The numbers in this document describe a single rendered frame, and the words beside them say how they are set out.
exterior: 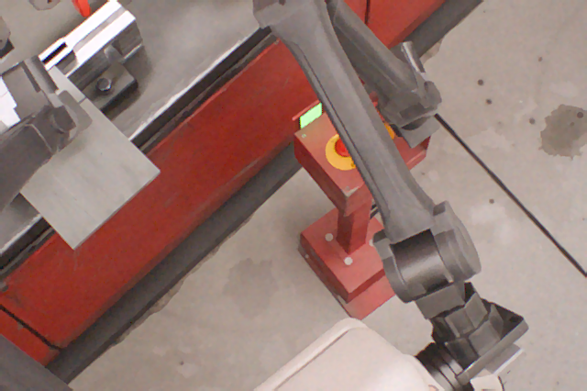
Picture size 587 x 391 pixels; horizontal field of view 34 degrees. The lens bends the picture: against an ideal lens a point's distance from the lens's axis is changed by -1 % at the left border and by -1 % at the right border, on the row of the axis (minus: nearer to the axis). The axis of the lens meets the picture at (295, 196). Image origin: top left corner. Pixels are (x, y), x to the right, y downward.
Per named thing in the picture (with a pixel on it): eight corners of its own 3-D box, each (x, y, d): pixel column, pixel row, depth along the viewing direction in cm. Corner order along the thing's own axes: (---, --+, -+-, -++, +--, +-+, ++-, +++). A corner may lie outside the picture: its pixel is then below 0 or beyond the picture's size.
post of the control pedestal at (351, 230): (348, 255, 237) (357, 175, 186) (335, 239, 238) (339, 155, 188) (366, 242, 238) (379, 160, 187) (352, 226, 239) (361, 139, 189)
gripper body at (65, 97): (12, 132, 143) (13, 130, 136) (64, 89, 146) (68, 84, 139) (41, 165, 145) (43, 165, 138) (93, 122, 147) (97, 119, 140)
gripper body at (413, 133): (404, 82, 168) (414, 71, 160) (438, 129, 167) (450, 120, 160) (374, 102, 167) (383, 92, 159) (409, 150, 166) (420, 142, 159)
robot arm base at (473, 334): (460, 388, 118) (531, 327, 120) (429, 340, 115) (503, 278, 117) (426, 365, 126) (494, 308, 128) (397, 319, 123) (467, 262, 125)
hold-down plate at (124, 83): (8, 199, 163) (3, 194, 160) (-11, 178, 165) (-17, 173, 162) (139, 86, 170) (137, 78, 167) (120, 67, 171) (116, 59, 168)
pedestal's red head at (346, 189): (344, 218, 183) (347, 184, 166) (293, 156, 188) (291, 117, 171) (426, 159, 187) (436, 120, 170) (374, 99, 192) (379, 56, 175)
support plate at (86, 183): (74, 251, 148) (72, 248, 147) (-29, 139, 154) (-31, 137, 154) (160, 173, 152) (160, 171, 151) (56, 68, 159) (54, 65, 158)
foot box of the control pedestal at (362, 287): (356, 324, 243) (358, 313, 232) (296, 249, 250) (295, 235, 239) (417, 277, 247) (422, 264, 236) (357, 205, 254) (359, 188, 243)
